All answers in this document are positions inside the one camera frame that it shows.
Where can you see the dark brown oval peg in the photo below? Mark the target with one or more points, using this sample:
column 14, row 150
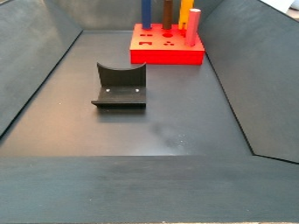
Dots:
column 167, row 14

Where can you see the red peg board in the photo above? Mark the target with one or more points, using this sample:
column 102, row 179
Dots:
column 162, row 47

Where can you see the black curved stand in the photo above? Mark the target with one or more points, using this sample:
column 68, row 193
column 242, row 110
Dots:
column 122, row 87

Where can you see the blue peg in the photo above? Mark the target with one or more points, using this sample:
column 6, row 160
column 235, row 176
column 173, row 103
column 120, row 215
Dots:
column 146, row 14

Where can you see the yellow peg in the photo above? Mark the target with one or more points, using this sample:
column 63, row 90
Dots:
column 185, row 13

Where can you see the pink hexagonal peg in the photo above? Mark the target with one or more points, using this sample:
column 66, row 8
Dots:
column 194, row 19

